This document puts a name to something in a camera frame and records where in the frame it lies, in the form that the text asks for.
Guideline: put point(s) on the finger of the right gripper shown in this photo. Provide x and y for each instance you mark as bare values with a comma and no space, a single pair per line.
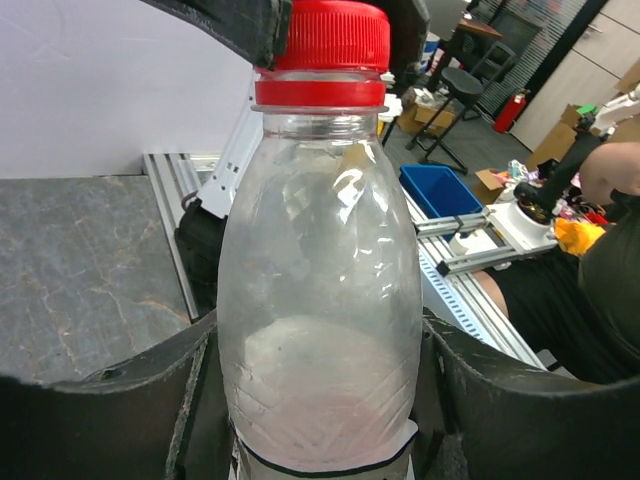
256,30
410,22

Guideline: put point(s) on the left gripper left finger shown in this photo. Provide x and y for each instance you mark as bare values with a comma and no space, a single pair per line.
161,414

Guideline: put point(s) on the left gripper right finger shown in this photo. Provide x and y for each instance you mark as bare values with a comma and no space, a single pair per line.
484,415

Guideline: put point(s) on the tall red-cap clear bottle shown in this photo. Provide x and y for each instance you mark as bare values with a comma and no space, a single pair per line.
319,297

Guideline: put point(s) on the red bottle cap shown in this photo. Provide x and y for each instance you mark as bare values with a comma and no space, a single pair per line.
336,35

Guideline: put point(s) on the red fire extinguisher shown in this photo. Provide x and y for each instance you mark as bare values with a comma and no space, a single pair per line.
511,111

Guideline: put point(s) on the seated person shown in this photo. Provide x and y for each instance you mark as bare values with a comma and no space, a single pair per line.
584,310

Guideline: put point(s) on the blue plastic bin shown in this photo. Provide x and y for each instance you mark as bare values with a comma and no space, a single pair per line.
448,204

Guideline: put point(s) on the slotted cable duct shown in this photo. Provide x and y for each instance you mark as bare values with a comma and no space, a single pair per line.
463,303

